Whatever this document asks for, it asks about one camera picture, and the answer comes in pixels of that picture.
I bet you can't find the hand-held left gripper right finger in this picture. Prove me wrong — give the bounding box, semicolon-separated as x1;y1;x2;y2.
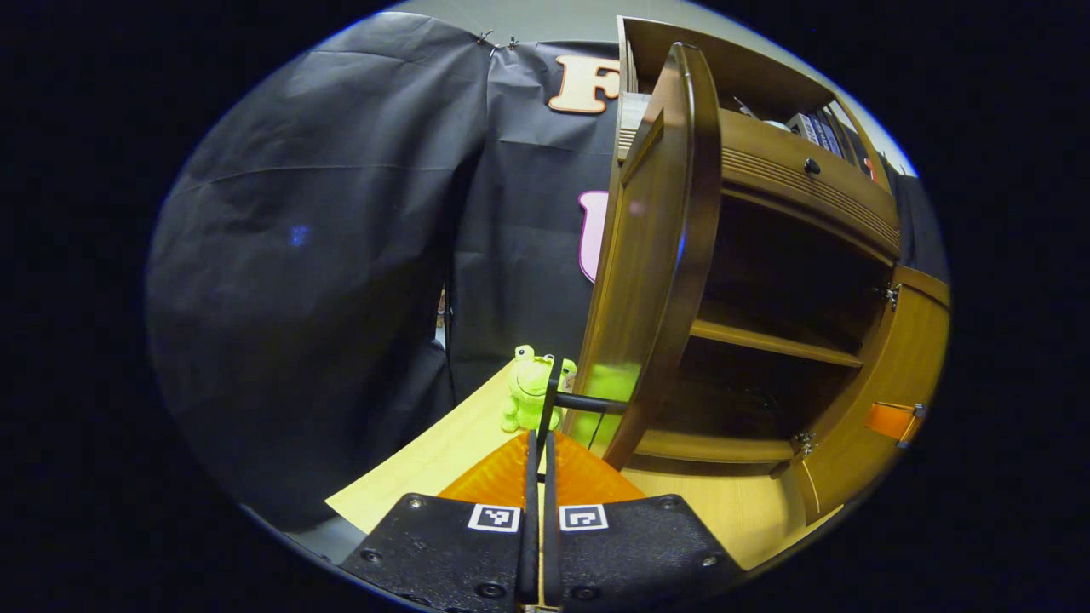
542;430;750;610

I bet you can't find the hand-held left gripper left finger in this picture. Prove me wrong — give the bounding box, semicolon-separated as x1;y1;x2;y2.
338;430;542;613

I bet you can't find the wooden shoe cabinet door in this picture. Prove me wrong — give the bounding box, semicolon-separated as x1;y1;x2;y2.
788;266;950;524
566;43;723;471

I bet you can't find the black door handle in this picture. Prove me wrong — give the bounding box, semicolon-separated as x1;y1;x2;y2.
535;358;631;465

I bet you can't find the wooden double-door shoe cabinet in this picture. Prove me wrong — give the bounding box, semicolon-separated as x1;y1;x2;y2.
566;15;950;524

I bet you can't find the green frog plush toy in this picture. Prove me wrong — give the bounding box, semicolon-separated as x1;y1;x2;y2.
501;345;578;433

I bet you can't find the light purple book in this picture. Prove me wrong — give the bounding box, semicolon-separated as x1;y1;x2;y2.
822;106;852;158

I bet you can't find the black backdrop cloth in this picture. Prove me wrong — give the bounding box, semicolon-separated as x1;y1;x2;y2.
145;13;950;533

